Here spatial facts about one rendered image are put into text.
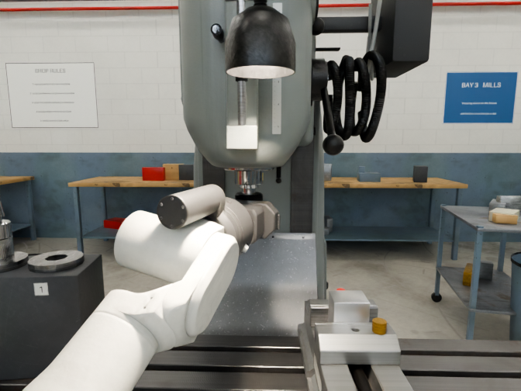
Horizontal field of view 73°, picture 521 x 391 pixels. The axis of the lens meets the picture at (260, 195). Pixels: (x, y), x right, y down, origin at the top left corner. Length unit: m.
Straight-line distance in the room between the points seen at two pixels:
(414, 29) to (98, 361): 0.80
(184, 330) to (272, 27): 0.29
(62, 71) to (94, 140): 0.96
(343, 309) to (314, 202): 0.41
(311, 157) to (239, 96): 0.53
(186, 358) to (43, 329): 0.26
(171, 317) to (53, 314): 0.42
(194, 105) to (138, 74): 4.66
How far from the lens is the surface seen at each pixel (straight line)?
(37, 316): 0.74
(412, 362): 0.79
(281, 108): 0.50
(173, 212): 0.36
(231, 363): 0.74
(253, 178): 0.57
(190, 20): 0.55
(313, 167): 0.97
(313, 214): 0.99
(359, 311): 0.65
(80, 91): 5.47
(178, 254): 0.37
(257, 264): 0.98
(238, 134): 0.46
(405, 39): 0.86
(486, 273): 3.24
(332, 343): 0.61
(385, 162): 5.02
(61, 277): 0.70
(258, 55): 0.35
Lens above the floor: 1.35
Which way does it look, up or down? 9 degrees down
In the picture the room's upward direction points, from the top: straight up
